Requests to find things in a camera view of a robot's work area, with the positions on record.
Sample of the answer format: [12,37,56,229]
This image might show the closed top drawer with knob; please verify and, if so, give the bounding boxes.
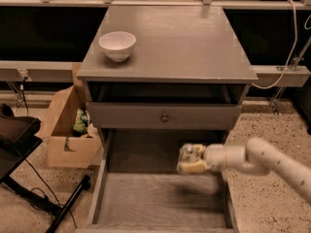
[86,102,242,130]

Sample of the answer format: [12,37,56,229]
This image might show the grey wooden drawer cabinet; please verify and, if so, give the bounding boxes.
[77,5,259,165]

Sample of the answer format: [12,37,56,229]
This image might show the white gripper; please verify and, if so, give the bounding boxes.
[177,143,246,175]

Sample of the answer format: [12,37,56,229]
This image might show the white ceramic bowl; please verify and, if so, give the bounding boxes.
[99,31,136,62]

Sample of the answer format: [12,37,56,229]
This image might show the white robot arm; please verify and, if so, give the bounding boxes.
[177,138,311,204]

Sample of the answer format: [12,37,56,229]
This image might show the black floor cable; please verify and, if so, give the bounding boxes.
[13,146,78,229]

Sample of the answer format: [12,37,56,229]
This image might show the open middle drawer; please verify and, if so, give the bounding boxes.
[75,129,240,233]

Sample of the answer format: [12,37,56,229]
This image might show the cardboard box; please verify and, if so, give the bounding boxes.
[37,63,102,168]

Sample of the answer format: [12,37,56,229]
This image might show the green 7up soda can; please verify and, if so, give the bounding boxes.
[178,149,205,163]

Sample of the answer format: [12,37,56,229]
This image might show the black stand with base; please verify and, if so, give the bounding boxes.
[0,104,90,233]

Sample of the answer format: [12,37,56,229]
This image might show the metal railing frame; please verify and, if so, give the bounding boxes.
[0,0,311,115]

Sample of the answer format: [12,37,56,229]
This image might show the green snack bag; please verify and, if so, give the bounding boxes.
[73,109,90,136]

